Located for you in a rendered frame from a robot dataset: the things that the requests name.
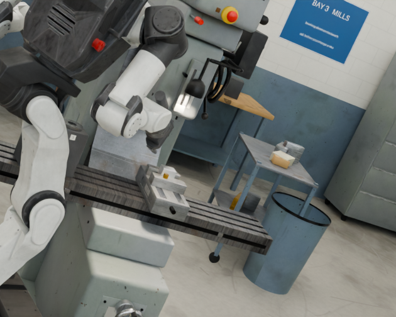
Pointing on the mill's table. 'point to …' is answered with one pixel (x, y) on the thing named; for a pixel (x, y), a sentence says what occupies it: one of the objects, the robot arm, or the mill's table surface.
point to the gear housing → (209, 27)
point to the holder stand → (75, 147)
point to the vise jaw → (176, 185)
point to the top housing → (246, 17)
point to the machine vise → (161, 195)
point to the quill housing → (169, 82)
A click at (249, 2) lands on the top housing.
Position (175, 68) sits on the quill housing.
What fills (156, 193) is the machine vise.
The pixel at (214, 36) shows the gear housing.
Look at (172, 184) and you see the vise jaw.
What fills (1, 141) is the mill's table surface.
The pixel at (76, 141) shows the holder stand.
